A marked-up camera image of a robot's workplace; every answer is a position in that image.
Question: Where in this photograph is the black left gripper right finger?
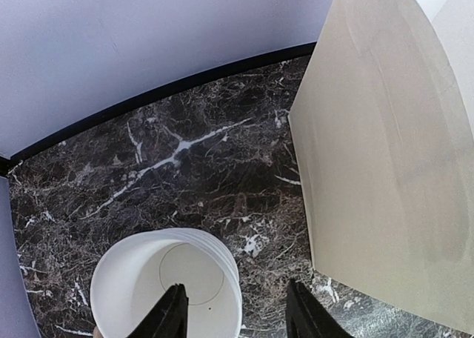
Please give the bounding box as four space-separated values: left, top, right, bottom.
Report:
285 279 353 338

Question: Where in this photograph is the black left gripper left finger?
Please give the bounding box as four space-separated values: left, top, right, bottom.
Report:
131 284 189 338

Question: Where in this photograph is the stack of white paper cups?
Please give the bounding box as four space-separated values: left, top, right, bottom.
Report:
90 228 243 337

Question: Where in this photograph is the cream paper bag with handles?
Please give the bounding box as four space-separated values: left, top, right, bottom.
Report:
289 0 473 333

